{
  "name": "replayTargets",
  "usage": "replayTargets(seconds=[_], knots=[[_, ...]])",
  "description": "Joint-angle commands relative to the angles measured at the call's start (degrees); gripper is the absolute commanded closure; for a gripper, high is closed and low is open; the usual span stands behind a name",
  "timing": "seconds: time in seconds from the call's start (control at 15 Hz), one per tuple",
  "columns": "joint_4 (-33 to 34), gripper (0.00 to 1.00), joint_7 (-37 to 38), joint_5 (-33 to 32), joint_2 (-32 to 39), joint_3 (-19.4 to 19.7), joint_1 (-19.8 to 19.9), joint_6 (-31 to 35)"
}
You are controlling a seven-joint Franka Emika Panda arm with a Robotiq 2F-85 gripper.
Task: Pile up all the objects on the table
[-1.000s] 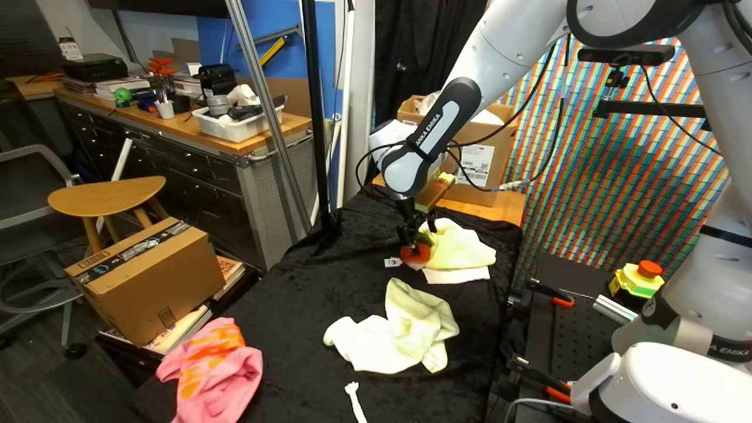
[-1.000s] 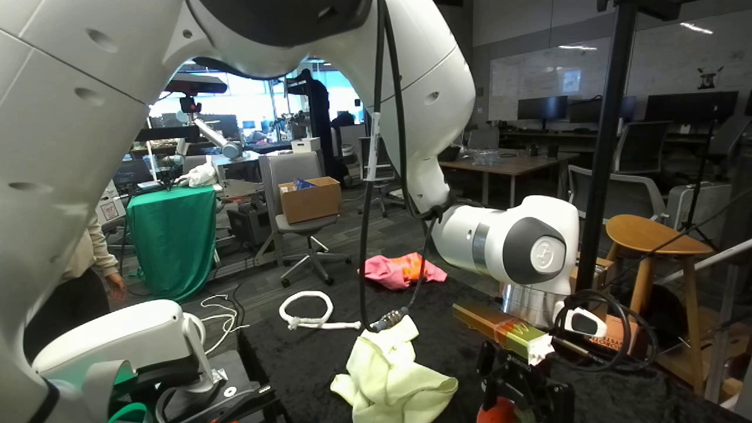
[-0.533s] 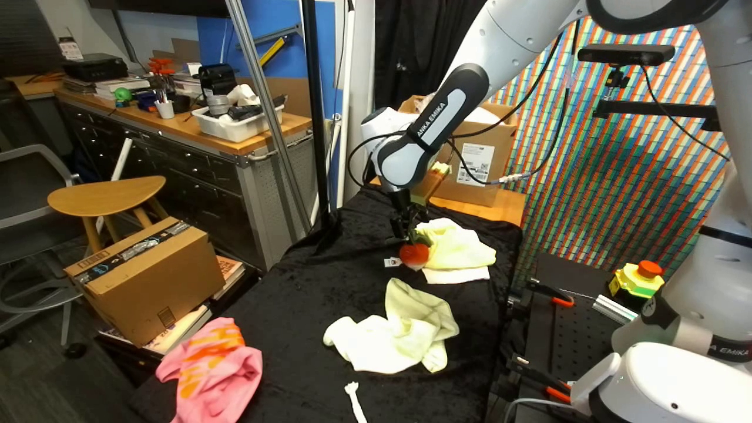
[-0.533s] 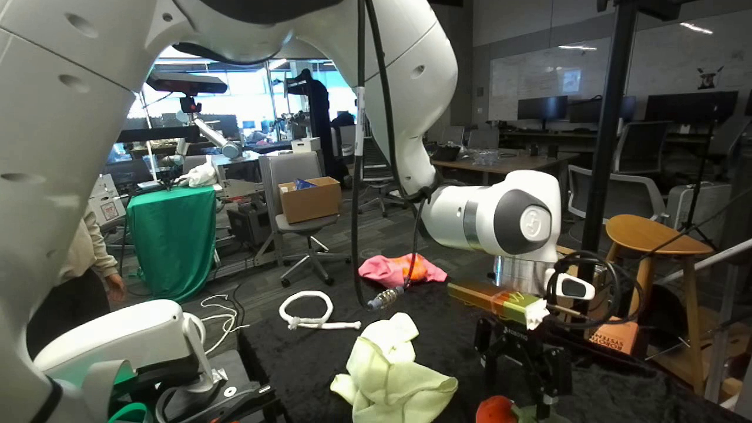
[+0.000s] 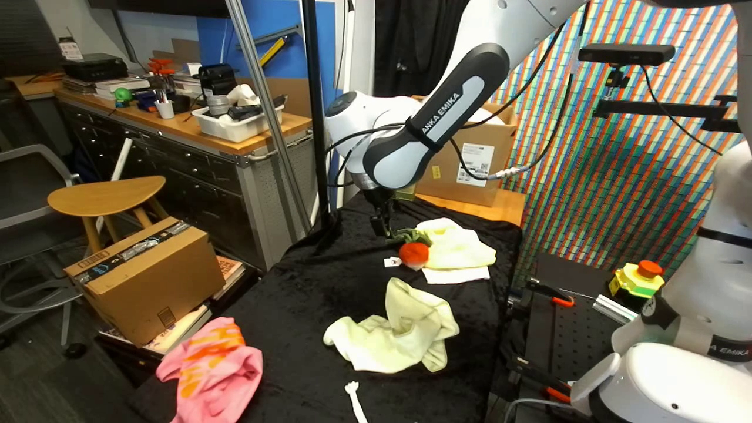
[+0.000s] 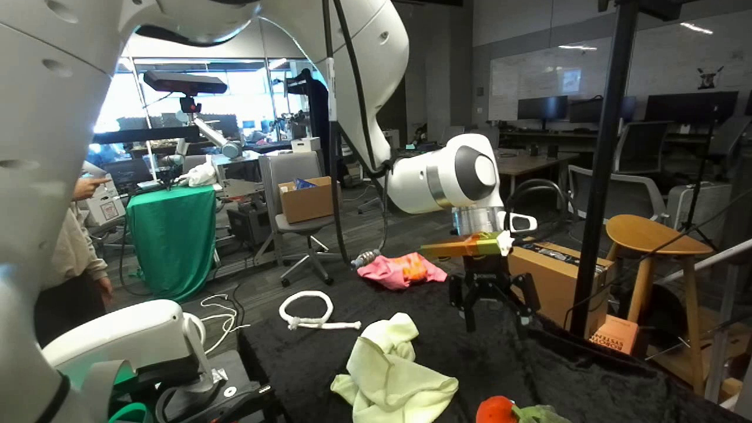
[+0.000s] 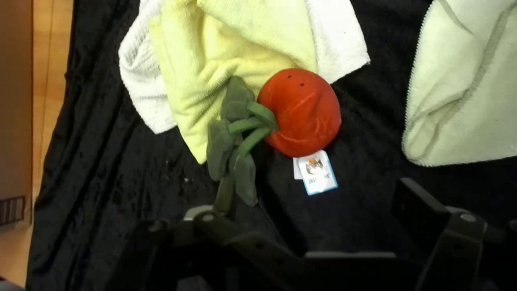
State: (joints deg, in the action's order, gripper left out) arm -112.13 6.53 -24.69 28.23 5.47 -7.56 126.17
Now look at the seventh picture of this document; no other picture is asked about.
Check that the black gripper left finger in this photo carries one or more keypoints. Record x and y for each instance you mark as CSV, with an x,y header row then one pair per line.
x,y
216,259

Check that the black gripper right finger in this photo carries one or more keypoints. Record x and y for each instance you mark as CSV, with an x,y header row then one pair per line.
x,y
463,252

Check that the pale cream cloth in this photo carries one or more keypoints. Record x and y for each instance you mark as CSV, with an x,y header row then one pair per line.
x,y
463,81

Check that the orange plush tomato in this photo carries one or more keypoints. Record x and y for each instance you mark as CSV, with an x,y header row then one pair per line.
x,y
304,110

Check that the bright yellow towel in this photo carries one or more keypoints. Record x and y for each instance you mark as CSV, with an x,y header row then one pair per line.
x,y
216,53

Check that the black velvet table cloth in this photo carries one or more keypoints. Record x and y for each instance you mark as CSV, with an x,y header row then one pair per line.
x,y
107,188

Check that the white towel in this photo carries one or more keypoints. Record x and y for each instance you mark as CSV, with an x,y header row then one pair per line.
x,y
345,37

